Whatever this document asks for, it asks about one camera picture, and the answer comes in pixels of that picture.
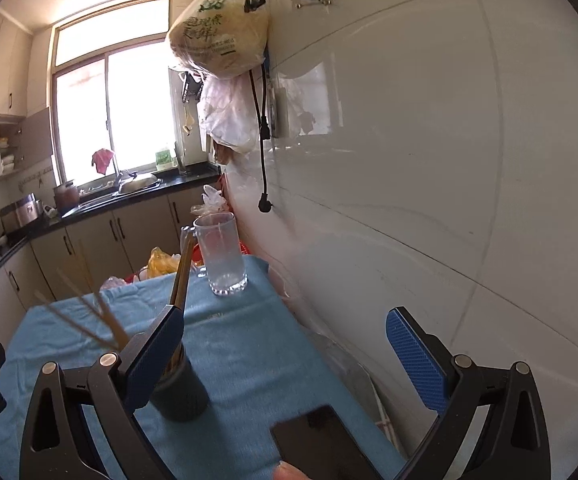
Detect white pink plastic bag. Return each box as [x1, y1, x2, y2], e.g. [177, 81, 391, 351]
[100, 275, 134, 292]

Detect yellow plastic bag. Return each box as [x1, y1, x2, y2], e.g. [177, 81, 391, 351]
[146, 246, 182, 278]

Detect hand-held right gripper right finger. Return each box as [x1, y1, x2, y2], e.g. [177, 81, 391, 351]
[385, 306, 552, 480]

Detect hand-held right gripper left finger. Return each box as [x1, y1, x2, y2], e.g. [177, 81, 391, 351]
[19, 305, 186, 480]

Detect person's right hand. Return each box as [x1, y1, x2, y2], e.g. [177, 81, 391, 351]
[274, 461, 315, 480]

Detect brown cooking pot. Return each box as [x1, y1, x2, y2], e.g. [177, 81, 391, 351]
[53, 180, 80, 211]

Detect pink cloth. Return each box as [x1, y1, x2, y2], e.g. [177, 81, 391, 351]
[91, 147, 114, 176]

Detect open wall cabinet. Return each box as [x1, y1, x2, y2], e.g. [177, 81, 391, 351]
[0, 107, 54, 188]

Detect black power cable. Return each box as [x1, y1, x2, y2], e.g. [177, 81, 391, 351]
[246, 67, 275, 215]

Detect green printed plastic bag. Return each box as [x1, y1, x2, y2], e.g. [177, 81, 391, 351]
[166, 0, 272, 81]

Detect wooden chopstick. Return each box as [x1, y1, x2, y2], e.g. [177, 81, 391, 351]
[76, 240, 128, 343]
[55, 266, 120, 348]
[33, 289, 114, 351]
[169, 240, 192, 310]
[176, 234, 197, 311]

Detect steel kitchen sink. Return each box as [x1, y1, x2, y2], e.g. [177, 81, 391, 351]
[76, 172, 164, 208]

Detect green dish soap packet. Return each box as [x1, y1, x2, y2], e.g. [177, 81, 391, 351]
[155, 147, 179, 172]

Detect white power strip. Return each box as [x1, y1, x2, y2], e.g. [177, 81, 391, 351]
[264, 77, 292, 140]

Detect clear glass mug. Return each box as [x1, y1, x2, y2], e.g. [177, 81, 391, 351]
[181, 211, 249, 297]

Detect black smartphone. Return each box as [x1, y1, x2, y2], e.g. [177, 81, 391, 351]
[270, 404, 385, 480]

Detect black kitchen countertop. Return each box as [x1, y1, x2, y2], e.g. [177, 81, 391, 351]
[0, 162, 222, 301]

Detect silver rice cooker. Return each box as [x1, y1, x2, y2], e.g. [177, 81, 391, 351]
[0, 193, 42, 233]

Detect hanging clear plastic bags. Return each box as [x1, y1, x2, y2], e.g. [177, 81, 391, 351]
[196, 72, 270, 156]

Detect dark chopstick holder cup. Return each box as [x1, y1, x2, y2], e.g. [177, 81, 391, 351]
[148, 337, 211, 423]

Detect black wall rack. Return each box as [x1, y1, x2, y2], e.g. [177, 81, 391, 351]
[169, 65, 205, 103]

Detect steel sink faucet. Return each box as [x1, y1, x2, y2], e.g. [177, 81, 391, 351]
[111, 152, 137, 188]

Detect kitchen window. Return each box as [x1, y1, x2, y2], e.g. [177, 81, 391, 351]
[51, 0, 180, 186]

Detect blue table cloth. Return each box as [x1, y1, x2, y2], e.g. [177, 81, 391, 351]
[0, 255, 410, 480]

